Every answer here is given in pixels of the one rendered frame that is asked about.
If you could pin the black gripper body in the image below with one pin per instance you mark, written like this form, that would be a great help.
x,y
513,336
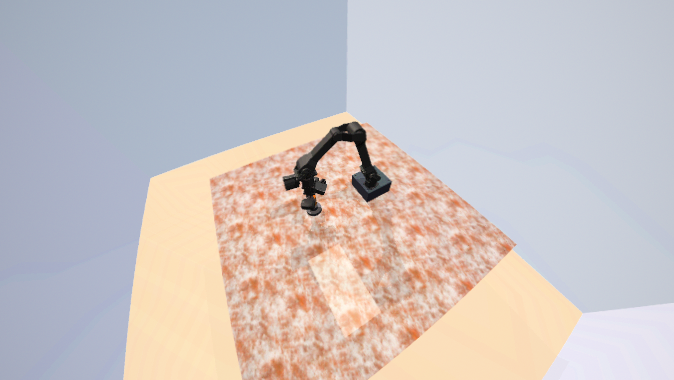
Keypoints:
x,y
309,203

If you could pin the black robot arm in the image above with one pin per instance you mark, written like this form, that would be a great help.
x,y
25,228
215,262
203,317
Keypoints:
x,y
304,169

